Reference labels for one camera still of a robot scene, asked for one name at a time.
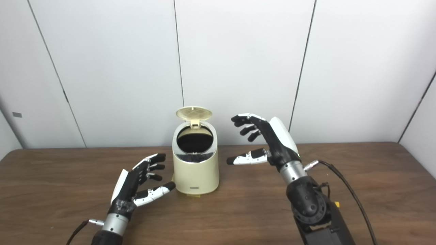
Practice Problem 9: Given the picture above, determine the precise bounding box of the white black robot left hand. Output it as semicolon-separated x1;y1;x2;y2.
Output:
110;153;176;218

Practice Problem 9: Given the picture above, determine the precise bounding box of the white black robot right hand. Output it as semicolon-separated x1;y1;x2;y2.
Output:
227;113;301;169

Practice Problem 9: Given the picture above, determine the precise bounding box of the cream-colored bin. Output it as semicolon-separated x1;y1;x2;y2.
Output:
172;121;220;195

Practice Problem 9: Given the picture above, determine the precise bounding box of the round cream bin lid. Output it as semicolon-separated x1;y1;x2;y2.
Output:
175;106;213;129

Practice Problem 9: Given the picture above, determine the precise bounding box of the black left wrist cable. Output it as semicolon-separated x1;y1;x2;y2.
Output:
65;219;104;245

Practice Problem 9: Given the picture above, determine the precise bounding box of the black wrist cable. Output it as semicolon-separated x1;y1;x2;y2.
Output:
65;219;104;245
303;160;378;245

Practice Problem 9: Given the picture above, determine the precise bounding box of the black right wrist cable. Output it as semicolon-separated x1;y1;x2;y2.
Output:
303;160;378;245

